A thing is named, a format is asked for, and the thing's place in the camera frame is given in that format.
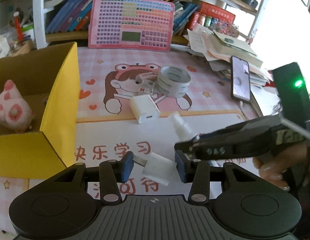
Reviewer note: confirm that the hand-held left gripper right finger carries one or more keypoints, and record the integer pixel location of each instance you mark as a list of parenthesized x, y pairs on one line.
[(181, 167)]

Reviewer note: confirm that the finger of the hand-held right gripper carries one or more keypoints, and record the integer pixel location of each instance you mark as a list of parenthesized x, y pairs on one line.
[(232, 147), (245, 128)]

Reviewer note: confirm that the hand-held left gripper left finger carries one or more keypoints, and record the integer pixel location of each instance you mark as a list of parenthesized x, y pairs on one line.
[(127, 167)]

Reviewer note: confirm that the white USB charger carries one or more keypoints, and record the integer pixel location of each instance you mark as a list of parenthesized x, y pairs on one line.
[(145, 110), (160, 168)]

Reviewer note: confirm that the small white spray bottle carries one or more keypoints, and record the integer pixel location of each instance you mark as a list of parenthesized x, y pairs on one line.
[(181, 127)]

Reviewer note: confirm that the clear tape roll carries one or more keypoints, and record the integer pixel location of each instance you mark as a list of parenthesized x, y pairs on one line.
[(170, 88)]

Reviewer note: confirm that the yellow cardboard box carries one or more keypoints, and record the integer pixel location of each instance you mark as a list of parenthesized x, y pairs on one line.
[(59, 120)]

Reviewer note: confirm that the pink plush pig toy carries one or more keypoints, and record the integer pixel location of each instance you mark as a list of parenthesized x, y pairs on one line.
[(14, 110)]

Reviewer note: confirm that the person's right hand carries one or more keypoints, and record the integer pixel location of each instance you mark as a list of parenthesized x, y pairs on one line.
[(270, 170)]

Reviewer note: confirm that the pink printed tablecloth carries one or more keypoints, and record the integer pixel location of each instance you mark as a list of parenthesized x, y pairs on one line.
[(207, 105)]

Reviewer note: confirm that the black smartphone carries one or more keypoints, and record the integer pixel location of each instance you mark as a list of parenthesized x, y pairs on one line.
[(241, 80)]

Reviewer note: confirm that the stack of papers and books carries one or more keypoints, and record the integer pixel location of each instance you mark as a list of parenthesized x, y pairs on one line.
[(220, 47)]

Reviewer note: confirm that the dried flower bunch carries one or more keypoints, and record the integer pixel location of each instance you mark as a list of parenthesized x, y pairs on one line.
[(226, 28)]

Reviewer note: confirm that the red box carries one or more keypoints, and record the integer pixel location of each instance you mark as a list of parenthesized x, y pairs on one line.
[(215, 11)]

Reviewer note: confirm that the row of slanted books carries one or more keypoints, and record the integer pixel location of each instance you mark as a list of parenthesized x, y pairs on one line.
[(185, 15)]

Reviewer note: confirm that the pink learning tablet toy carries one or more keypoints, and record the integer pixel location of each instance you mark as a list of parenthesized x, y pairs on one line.
[(107, 30)]

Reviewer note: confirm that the checkered wooden board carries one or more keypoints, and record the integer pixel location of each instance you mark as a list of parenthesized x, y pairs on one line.
[(21, 48)]

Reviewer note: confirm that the row of blue books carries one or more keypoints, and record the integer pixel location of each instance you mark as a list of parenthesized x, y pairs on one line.
[(70, 12)]

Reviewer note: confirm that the white green jar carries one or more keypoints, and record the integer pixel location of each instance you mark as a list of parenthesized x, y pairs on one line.
[(28, 31)]

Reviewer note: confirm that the white bookshelf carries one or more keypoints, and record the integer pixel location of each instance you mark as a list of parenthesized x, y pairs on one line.
[(39, 17)]

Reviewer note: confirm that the white crumpled tissues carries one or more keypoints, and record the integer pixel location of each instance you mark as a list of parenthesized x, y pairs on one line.
[(1, 46)]

